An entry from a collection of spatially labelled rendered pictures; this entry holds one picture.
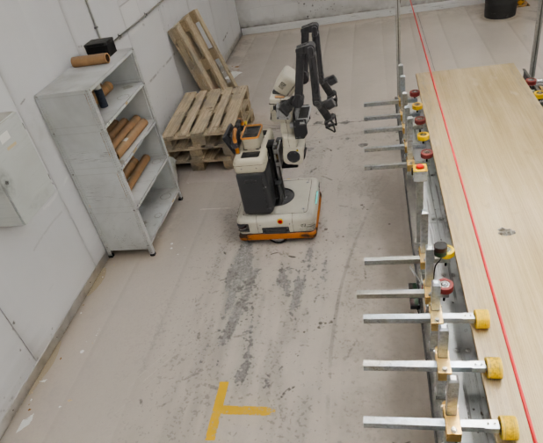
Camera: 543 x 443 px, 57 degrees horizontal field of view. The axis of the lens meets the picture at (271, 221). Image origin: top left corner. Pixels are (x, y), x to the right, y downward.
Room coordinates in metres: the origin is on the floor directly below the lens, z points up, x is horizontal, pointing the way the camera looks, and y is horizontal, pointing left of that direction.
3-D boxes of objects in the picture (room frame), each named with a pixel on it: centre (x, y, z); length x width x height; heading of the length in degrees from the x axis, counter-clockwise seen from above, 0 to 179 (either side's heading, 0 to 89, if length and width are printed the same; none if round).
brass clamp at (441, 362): (1.22, -0.55, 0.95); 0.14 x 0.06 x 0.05; 165
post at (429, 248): (1.72, -0.69, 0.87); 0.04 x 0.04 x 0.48; 75
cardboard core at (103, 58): (4.16, 1.15, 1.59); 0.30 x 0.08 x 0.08; 75
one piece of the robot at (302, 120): (3.59, -0.38, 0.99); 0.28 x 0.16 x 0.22; 165
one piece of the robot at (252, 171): (3.69, -0.01, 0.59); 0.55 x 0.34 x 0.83; 165
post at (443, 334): (1.24, -0.55, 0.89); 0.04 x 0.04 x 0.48; 75
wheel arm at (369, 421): (0.98, -0.42, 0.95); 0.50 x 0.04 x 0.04; 75
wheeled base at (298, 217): (3.66, -0.10, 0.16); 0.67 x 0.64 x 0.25; 75
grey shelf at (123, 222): (4.06, 1.17, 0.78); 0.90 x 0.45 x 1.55; 165
